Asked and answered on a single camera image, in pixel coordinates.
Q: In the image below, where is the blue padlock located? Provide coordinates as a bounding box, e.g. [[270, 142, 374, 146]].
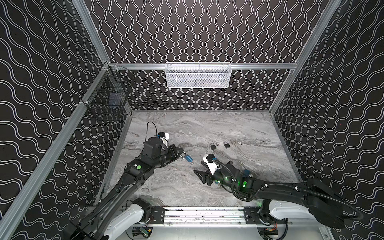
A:
[[181, 152, 194, 164], [243, 169, 252, 177]]

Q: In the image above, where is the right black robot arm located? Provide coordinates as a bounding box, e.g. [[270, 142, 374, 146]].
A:
[[194, 162, 345, 229]]

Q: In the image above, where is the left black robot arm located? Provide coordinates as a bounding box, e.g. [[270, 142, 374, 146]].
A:
[[63, 137, 184, 240]]

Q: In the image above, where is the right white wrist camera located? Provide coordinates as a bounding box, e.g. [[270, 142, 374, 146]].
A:
[[203, 154, 219, 175]]

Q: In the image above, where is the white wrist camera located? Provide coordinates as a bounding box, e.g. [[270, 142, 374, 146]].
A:
[[203, 154, 219, 175], [157, 132, 170, 147]]

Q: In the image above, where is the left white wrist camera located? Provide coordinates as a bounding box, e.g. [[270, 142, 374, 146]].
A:
[[157, 132, 170, 147]]

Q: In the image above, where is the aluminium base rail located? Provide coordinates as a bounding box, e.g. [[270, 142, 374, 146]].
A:
[[119, 206, 328, 227]]

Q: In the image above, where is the white wire mesh basket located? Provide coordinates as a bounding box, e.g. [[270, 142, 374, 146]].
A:
[[165, 62, 232, 89]]

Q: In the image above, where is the black wire mesh basket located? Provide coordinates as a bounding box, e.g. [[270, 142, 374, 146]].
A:
[[80, 62, 132, 123]]

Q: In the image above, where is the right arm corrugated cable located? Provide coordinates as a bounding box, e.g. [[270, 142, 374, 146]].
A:
[[212, 158, 364, 220]]

